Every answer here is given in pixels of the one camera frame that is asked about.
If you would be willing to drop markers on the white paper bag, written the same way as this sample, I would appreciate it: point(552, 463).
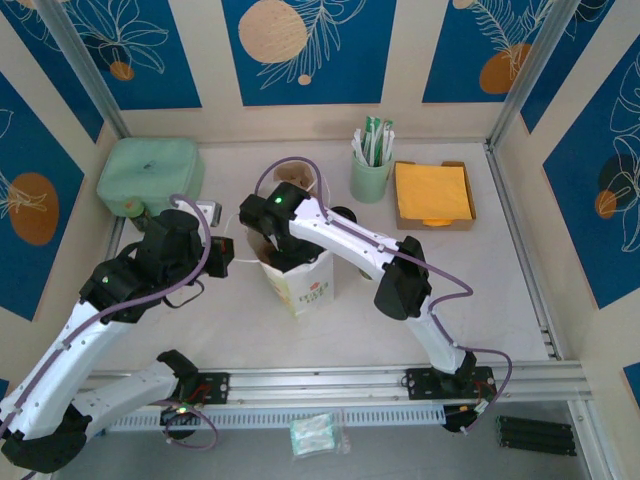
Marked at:
point(310, 295)

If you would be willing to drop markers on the yellow paper napkin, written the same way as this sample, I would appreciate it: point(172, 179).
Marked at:
point(435, 192)

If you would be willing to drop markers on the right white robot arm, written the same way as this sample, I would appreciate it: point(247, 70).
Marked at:
point(350, 235)

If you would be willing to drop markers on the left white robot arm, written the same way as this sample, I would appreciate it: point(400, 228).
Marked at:
point(55, 360)

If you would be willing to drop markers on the black plastic cup lid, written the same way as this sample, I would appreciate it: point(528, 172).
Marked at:
point(347, 214)

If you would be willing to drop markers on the small dark glass bottle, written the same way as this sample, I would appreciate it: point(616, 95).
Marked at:
point(134, 207)

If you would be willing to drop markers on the mint green holder cup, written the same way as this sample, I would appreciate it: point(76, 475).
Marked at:
point(370, 185)

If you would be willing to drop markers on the mint green lidded case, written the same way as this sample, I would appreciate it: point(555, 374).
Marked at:
point(150, 170)

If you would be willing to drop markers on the brown cardboard tray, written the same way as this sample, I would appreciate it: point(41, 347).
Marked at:
point(465, 225)

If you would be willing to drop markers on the clear bag of packets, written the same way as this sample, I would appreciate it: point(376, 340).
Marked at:
point(312, 434)

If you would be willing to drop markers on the black ribbed block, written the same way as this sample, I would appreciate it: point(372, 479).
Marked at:
point(535, 435)

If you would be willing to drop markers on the aluminium side rail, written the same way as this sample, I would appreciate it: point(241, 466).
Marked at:
point(521, 250)
point(118, 232)

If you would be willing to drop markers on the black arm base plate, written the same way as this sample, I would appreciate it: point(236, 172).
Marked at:
point(420, 382)
point(215, 387)

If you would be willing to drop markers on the aluminium front rail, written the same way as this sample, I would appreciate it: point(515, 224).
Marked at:
point(320, 385)

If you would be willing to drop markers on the aluminium frame post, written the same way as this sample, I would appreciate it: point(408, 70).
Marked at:
point(81, 60)
point(532, 75)

